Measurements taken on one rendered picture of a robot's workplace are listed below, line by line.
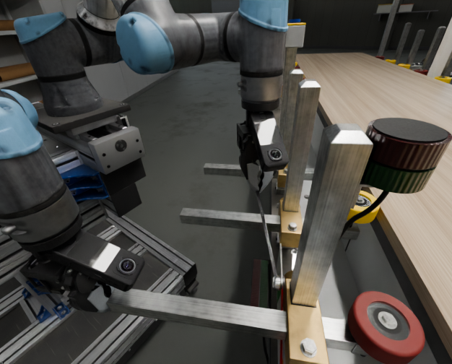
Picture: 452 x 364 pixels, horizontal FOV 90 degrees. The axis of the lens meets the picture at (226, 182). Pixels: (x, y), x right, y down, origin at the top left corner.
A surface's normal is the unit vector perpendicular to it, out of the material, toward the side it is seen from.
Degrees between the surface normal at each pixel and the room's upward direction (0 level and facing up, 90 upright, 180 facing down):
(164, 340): 0
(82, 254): 31
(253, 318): 0
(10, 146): 88
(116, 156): 90
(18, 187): 90
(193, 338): 0
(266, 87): 90
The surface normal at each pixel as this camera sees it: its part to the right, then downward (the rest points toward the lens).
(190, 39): 0.77, 0.25
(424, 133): -0.04, -0.82
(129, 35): -0.63, 0.47
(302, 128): -0.17, 0.57
